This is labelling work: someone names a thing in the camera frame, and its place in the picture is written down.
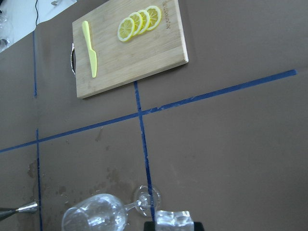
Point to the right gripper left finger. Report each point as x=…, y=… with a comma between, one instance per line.
x=149, y=226

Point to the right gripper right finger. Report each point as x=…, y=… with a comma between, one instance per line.
x=198, y=226

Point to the clear ice cube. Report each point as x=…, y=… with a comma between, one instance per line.
x=173, y=219

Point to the steel cocktail jigger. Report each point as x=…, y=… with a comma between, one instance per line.
x=29, y=208

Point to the clear wine glass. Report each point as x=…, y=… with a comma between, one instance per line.
x=106, y=212

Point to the yellow plastic knife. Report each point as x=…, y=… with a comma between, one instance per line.
x=91, y=51

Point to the bamboo cutting board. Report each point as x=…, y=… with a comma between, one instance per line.
x=120, y=63

